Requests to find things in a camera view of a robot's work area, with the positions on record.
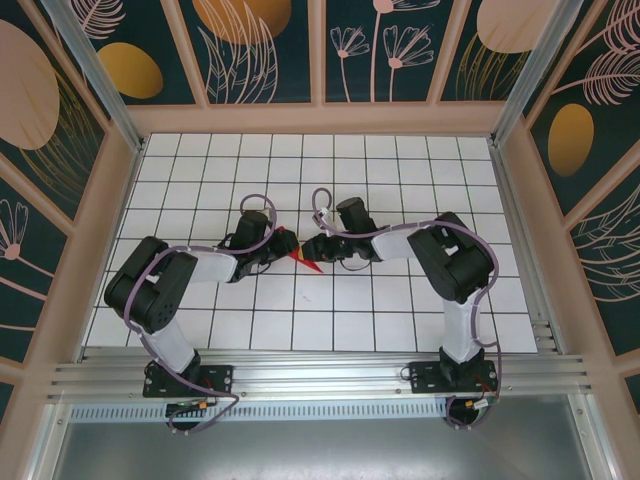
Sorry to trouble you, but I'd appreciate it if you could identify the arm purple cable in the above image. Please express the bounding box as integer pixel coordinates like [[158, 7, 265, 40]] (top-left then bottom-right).
[[310, 187, 504, 432], [122, 192, 279, 437]]

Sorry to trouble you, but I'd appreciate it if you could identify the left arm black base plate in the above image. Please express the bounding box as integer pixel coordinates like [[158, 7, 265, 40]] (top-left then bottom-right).
[[142, 363, 235, 399]]

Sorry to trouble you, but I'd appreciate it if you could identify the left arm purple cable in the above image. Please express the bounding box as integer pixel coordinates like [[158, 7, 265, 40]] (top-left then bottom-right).
[[122, 192, 279, 437]]

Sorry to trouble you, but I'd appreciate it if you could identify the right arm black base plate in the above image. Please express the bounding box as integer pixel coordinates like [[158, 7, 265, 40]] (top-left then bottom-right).
[[408, 359, 499, 396]]

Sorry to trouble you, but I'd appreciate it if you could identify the aluminium front rail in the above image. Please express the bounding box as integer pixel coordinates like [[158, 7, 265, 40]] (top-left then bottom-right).
[[47, 347, 596, 401]]

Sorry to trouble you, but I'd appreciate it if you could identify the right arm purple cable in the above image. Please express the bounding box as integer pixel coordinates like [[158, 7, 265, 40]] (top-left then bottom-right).
[[310, 187, 504, 432]]

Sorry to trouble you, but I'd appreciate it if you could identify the aluminium side rail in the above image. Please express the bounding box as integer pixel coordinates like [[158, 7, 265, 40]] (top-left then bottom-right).
[[489, 142, 566, 356]]

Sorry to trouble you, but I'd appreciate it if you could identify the small board with yellow connector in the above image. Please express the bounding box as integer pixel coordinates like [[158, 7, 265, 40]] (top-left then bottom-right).
[[462, 397, 501, 414], [167, 398, 211, 416]]

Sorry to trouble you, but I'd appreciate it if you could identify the red cloth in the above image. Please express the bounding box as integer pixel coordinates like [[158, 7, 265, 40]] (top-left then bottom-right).
[[276, 225, 325, 275]]

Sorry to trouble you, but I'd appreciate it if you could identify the slotted grey cable duct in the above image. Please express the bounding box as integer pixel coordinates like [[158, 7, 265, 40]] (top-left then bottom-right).
[[69, 402, 451, 424]]

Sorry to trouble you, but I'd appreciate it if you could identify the grey metal sheet panel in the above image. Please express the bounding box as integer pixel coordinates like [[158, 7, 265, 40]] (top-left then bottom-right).
[[27, 392, 619, 480]]

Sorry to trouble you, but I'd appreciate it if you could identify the aluminium corner post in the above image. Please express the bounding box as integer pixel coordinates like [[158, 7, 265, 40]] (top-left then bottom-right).
[[489, 0, 601, 146], [39, 0, 146, 154]]

